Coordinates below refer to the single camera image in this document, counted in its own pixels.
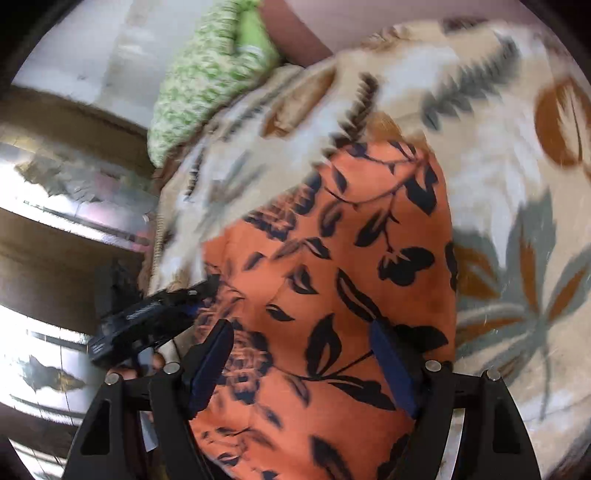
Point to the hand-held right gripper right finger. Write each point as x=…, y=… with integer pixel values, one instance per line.
x=392, y=364

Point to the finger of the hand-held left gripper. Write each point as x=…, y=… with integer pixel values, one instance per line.
x=191, y=310
x=194, y=288

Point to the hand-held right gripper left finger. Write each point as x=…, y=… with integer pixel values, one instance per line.
x=210, y=364

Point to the orange black floral cloth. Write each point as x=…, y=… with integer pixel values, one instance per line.
x=346, y=277

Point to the person's left hand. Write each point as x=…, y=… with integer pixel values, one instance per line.
x=159, y=361

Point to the wooden cabinet with glass panels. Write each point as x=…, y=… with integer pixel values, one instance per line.
x=64, y=221

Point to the beige floral printed blanket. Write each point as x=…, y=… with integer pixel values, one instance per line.
x=508, y=184

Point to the green patterned pillow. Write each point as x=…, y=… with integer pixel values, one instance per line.
x=207, y=74

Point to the person's bare leg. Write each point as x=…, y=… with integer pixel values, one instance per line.
x=378, y=23

